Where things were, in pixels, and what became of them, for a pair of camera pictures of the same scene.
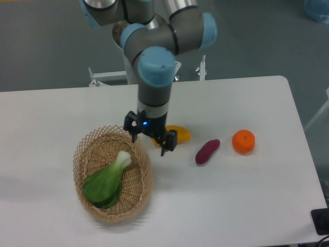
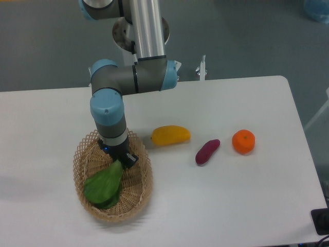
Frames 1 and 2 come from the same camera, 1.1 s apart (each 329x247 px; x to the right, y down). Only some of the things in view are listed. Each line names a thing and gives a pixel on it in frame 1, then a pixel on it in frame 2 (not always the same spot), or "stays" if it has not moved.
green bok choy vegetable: [102, 188] stays
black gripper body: [153, 127] -> [118, 152]
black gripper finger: [170, 141] -> [129, 160]
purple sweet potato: [204, 154] stays
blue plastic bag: [317, 10] stays
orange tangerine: [243, 141] stays
